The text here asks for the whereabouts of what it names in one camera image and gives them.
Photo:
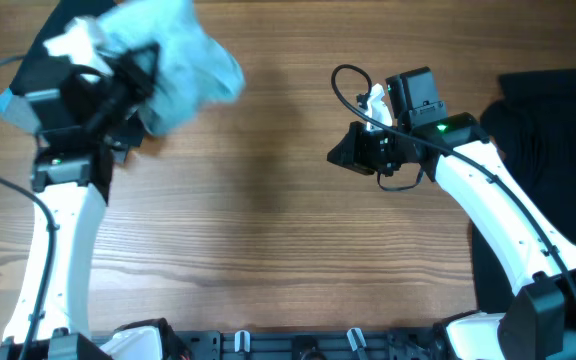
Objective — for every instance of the light blue t-shirt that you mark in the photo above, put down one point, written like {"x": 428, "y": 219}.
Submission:
{"x": 193, "y": 69}

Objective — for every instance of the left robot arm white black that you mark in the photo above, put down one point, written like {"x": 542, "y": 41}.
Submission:
{"x": 70, "y": 191}

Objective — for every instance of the folded black garment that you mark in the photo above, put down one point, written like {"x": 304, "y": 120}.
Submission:
{"x": 64, "y": 12}

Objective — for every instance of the black garment pile right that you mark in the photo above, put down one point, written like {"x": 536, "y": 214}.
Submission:
{"x": 534, "y": 127}

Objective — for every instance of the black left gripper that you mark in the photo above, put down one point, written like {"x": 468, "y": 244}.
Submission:
{"x": 143, "y": 81}

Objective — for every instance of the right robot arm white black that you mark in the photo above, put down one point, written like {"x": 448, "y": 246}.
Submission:
{"x": 404, "y": 121}

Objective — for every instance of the folded light blue garment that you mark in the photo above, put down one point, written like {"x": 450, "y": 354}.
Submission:
{"x": 5, "y": 99}

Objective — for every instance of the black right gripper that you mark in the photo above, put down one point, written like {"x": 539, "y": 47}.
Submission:
{"x": 352, "y": 146}

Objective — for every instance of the folded grey garment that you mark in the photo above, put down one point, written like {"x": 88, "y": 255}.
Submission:
{"x": 17, "y": 111}

